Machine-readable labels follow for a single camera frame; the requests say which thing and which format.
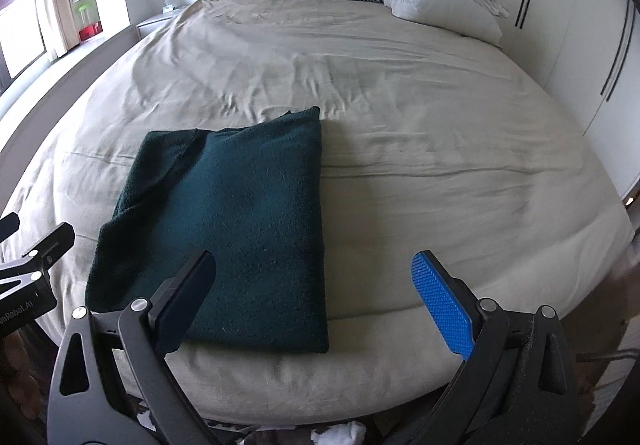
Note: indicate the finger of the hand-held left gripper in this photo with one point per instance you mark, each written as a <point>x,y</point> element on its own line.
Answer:
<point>52,242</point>
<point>7,226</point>

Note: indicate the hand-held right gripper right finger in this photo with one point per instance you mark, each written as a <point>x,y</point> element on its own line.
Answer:
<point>440,300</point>

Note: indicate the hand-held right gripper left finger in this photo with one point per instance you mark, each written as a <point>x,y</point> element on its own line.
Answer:
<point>185,295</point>

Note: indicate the dark green sweater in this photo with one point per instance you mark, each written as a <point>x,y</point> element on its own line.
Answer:
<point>240,205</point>

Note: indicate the white cloth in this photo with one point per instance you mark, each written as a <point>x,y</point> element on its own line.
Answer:
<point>345,432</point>

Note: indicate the bed with beige sheet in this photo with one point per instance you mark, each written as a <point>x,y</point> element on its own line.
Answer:
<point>400,125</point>

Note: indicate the window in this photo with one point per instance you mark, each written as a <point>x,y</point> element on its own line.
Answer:
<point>20,25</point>

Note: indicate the red box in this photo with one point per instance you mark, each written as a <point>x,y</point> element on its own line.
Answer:
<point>90,32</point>

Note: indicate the clear container with green lid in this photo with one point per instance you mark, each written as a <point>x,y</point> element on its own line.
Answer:
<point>85,12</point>

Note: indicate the white nightstand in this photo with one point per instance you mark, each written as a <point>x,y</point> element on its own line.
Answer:
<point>155,22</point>

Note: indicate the white wardrobe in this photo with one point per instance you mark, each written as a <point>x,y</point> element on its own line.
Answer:
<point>575,25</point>

